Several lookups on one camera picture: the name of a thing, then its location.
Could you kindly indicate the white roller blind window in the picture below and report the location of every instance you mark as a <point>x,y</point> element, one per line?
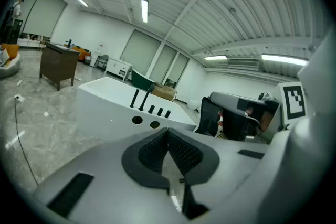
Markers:
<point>166,61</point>
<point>44,13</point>
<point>181,66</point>
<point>140,52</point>

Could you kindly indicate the white round floor cushion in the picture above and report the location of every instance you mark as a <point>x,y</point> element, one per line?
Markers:
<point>10,68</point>

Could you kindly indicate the brown wooden vanity cabinet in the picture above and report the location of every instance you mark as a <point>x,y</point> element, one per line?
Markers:
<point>57,65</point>

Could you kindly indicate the orange cushion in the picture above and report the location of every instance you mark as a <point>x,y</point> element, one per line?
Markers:
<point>11,49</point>

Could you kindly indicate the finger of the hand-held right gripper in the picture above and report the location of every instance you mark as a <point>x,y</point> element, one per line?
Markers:
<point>228,99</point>

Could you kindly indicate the dark green bathtub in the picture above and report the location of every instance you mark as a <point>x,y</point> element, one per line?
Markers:
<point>139,80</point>

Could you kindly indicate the orange sofa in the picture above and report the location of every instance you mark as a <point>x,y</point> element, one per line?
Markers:
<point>82,53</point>

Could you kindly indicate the black white patterned cloth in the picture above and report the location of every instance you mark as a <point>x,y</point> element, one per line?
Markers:
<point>4,56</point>

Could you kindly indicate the grey folding chair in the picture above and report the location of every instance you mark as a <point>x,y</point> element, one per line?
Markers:
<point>103,59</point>

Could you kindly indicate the white cabinet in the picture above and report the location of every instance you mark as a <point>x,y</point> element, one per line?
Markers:
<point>115,66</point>

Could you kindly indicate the black faucet knob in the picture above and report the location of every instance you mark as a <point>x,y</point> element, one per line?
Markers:
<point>159,111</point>
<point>167,113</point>
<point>151,109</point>

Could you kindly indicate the black vanity faucet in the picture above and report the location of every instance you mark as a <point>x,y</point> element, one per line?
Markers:
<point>69,43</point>

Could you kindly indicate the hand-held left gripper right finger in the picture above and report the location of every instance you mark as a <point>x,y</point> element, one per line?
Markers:
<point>225,162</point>

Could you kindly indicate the person's white top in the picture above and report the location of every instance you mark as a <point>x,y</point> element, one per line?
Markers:
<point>323,65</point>

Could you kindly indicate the brown cardboard box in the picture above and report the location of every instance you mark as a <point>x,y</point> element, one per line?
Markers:
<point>164,92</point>

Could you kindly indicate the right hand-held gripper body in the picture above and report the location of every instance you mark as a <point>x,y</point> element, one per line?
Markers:
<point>294,102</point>

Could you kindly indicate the white bathtub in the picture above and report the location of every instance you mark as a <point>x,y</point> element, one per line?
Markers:
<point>105,102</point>

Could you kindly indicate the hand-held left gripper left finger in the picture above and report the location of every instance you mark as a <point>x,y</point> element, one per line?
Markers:
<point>105,165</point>

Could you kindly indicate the black office chair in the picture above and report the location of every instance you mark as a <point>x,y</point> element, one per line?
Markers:
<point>208,115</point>

